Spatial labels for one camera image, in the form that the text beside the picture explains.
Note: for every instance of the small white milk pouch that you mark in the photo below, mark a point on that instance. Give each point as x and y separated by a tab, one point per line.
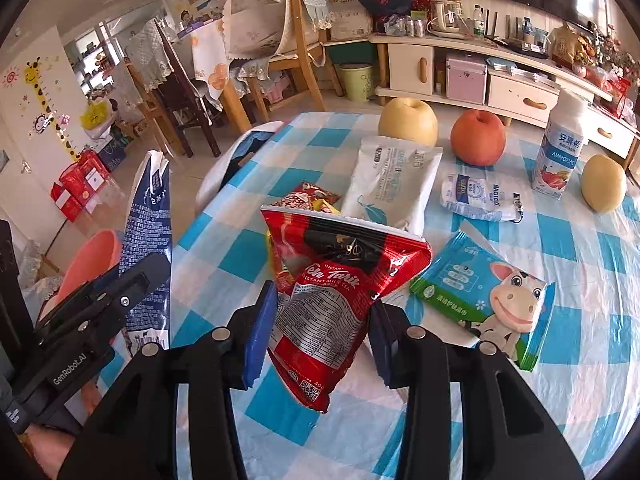
475	195

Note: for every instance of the light wooden chair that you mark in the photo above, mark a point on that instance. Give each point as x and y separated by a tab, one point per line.
300	75

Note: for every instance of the orange-print dining table cloth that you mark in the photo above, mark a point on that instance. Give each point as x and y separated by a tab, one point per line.
212	60

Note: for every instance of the yellow pear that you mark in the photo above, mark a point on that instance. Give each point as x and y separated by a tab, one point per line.
604	182
407	120

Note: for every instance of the gold gift bag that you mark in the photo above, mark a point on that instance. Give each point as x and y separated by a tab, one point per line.
565	45

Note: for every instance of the blue checkered tablecloth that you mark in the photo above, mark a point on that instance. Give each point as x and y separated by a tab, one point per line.
575	310

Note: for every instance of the red gift box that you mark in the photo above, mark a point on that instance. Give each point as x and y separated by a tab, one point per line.
80	185

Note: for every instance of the white TV cabinet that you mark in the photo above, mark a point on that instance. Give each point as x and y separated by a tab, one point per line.
520	90

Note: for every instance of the white strawberry yogurt bottle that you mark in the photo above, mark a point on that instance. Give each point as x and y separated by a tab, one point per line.
557	155

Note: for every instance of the person's left hand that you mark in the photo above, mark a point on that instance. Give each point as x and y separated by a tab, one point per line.
47	447

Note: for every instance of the dark wooden chair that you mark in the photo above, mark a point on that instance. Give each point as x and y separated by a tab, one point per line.
175	95

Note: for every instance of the red apple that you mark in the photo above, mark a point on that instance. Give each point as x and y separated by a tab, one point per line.
477	137

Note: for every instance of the white feather-print wipes pack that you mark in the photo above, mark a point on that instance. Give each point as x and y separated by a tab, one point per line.
390	180

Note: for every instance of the green trash bin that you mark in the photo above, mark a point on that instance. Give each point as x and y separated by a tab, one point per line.
357	82

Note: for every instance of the giraffe wall sticker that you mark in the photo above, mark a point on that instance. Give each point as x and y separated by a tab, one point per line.
42	105

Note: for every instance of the clear water bottle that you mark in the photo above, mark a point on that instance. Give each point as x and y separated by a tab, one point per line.
479	22

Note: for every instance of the green storage crate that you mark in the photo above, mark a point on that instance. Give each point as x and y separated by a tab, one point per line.
350	52

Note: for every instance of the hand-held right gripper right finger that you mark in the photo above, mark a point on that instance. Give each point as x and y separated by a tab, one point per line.
382	345

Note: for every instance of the cream printed cloth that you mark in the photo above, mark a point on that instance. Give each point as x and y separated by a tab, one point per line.
255	10

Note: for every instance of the dark blue snack bag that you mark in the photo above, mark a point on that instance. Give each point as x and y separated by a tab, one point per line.
147	220

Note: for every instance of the white electric kettle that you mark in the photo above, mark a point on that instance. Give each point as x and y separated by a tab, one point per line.
445	17

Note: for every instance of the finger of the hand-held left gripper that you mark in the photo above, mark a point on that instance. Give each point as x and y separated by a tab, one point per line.
145	275

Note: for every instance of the pink storage box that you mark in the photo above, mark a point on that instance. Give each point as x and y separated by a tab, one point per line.
466	77

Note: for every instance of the pink plastic bucket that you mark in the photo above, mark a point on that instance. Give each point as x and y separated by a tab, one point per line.
85	270

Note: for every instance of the yellow plastic bag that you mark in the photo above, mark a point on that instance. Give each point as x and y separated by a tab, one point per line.
95	116

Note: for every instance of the cartoon cow wet wipes pack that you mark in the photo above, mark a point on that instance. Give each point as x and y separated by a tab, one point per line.
480	280

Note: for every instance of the red instant tea bag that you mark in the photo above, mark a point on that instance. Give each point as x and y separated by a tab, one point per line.
340	280

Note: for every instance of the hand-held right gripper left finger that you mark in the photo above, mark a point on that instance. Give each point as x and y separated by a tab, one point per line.
260	330

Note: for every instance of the red snack packet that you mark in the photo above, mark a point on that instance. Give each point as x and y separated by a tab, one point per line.
305	195

